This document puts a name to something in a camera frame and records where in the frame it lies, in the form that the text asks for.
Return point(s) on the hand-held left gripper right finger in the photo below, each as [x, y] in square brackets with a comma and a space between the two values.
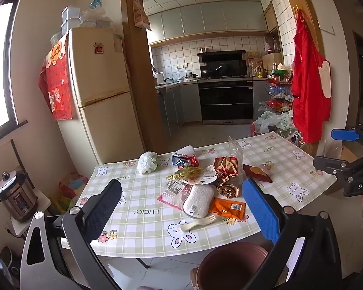
[260, 208]

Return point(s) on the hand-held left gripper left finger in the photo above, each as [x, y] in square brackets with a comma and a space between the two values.
[104, 205]

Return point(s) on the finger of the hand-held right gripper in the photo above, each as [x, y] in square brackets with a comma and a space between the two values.
[344, 134]
[329, 163]

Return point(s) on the white plastic bag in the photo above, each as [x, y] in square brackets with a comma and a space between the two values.
[147, 163]

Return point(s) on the brown plastic bin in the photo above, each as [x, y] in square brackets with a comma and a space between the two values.
[230, 265]

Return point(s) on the bubble wrap sheet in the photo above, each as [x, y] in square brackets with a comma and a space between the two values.
[186, 151]

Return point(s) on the cardboard box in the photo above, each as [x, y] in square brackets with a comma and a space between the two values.
[349, 154]

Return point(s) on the orange packet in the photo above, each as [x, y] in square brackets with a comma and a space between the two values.
[228, 208]

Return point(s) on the dark red wrapper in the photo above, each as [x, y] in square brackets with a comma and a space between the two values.
[255, 172]

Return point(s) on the colourful bags on floor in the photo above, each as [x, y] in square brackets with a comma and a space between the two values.
[72, 187]

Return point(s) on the plaid bunny tablecloth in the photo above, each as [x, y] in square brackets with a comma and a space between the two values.
[145, 217]

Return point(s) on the red gold foil wrapper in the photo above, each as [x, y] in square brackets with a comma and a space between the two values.
[227, 172]

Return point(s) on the red apron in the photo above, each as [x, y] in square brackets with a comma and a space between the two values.
[308, 96]

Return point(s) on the clear plastic container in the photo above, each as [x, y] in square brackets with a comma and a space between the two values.
[236, 154]

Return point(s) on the pink tray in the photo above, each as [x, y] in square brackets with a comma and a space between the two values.
[165, 201]

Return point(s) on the round bear label card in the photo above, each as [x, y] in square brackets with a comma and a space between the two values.
[204, 176]

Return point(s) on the cream plastic spork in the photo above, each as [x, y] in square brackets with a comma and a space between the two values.
[195, 225]

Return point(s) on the plastic shopping bags on floor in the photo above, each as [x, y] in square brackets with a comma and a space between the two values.
[272, 122]

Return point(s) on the clear tray with white label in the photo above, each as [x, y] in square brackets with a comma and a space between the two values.
[174, 188]

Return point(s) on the small white side table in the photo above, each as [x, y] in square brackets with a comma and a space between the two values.
[33, 217]

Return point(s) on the crushed red can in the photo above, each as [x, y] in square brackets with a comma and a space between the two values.
[192, 160]

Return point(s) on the blue white wrapper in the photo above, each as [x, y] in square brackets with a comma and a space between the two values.
[177, 159]

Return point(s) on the electric pressure cooker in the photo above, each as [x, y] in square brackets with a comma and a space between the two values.
[16, 196]

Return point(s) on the wooden box shelf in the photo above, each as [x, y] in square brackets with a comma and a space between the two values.
[272, 61]

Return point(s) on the condiment bottles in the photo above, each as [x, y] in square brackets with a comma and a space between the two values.
[257, 70]

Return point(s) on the bottles on shelf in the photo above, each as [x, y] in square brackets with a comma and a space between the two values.
[273, 46]

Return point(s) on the black oven stove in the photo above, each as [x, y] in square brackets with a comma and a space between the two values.
[227, 99]

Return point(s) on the red hanging cloth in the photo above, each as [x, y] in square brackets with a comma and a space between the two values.
[59, 90]

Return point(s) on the cream refrigerator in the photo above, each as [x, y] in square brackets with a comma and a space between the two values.
[102, 75]

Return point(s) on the grey lower kitchen cabinets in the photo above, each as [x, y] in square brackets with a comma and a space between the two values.
[184, 102]

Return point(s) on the grey kitchen cabinets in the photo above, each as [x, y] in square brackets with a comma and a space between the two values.
[205, 19]
[184, 102]

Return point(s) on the white kettle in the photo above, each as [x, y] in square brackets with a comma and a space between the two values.
[159, 78]

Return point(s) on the black range hood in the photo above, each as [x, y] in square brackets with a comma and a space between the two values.
[222, 59]

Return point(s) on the cooking pot on counter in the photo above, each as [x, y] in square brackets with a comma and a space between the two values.
[191, 76]

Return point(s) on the red fridge magnet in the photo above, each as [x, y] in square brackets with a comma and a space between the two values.
[99, 47]

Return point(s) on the paper note on fridge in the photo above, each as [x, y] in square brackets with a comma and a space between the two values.
[118, 43]

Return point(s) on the steel pot on hood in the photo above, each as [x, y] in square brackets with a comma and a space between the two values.
[204, 50]

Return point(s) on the grey upper kitchen cabinets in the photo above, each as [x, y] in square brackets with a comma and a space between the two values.
[205, 19]

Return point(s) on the clear plastic bags pile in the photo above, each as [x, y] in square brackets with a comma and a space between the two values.
[95, 19]

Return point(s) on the stacked plastic storage boxes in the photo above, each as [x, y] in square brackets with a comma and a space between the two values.
[70, 19]

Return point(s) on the hanging snack bag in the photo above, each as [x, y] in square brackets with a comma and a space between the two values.
[140, 15]

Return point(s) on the yellow wall hook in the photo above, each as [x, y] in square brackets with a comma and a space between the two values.
[299, 9]

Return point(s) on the wooden wall cabinet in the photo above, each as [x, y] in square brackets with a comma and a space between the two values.
[270, 16]

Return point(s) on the wall socket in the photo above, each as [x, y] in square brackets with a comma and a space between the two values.
[182, 65]

